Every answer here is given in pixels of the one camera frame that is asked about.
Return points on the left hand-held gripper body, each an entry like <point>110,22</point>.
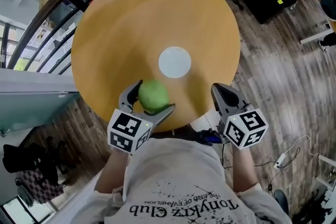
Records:
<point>126,131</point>

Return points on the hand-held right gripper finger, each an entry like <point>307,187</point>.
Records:
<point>240,101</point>
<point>219,102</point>

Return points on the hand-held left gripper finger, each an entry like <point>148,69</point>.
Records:
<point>128,98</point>
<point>161,116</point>

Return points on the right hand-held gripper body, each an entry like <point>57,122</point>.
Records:
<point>245,128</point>

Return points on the green ball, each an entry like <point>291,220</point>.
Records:
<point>153,95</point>

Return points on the white round plate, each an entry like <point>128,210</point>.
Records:
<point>174,62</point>

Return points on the person's left forearm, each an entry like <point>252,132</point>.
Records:
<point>113,170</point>

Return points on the person's right forearm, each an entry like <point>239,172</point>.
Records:
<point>244,168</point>

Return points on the white power strip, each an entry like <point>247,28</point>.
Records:
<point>279,160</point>

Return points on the white printed t-shirt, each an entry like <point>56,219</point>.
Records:
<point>176,173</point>

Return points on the frosted glass partition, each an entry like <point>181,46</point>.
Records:
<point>31,107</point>

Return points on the black office chair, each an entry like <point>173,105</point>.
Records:
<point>29,157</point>

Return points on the checkered cloth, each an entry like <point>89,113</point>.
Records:
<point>39,186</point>

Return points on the black cabinet with yellow sticker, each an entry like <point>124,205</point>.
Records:
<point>267,0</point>

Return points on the grey office chair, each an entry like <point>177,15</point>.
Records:
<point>329,8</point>

